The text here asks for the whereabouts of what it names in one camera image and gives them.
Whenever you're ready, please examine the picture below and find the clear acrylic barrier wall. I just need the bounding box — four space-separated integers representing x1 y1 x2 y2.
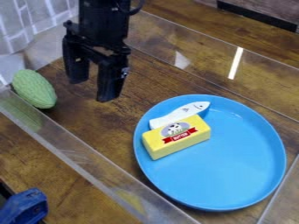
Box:
0 13 299 224

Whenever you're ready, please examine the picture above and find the yellow toy butter block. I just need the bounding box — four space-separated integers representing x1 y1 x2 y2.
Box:
143 115 211 160

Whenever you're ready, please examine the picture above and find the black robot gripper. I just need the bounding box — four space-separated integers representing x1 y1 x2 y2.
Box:
61 0 132 102

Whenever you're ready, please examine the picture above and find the green textured toy vegetable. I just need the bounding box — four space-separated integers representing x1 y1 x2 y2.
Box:
12 69 57 109

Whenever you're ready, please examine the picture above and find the blue round plastic tray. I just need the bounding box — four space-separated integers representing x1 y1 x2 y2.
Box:
133 94 285 211

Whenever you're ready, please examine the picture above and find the white grid patterned cloth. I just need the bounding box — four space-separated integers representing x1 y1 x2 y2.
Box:
0 0 79 55

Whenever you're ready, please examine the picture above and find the white toy fish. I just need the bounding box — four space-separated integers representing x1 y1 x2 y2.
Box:
149 101 211 130

